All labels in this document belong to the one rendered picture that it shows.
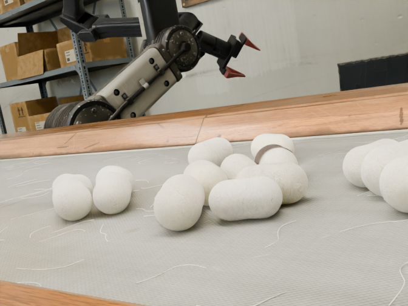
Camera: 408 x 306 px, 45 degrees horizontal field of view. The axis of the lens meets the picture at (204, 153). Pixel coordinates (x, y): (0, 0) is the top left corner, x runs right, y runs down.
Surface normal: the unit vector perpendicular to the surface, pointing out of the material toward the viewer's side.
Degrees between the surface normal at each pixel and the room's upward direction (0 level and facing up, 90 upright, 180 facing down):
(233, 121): 45
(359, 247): 0
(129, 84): 90
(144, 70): 90
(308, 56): 90
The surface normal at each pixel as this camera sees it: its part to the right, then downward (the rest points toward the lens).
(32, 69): -0.65, 0.00
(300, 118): -0.52, -0.53
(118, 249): -0.17, -0.97
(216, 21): -0.64, 0.22
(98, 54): 0.74, -0.03
